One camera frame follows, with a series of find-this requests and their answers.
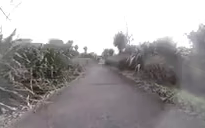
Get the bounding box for grass verge with dead leaves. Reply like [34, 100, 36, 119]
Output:
[0, 66, 88, 128]

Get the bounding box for row of flax bushes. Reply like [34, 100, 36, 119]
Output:
[0, 29, 88, 113]

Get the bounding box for large leafy tree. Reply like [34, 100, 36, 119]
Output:
[186, 16, 205, 69]

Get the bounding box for small distant trees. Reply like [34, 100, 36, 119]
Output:
[101, 47, 116, 58]

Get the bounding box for leafy grass verge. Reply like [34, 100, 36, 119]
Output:
[116, 68, 205, 122]

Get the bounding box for dark round tree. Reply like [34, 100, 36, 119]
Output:
[112, 30, 130, 54]

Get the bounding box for bushes and flax plants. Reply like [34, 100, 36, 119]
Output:
[104, 36, 188, 86]

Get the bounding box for grey asphalt path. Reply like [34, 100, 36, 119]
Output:
[9, 63, 205, 128]

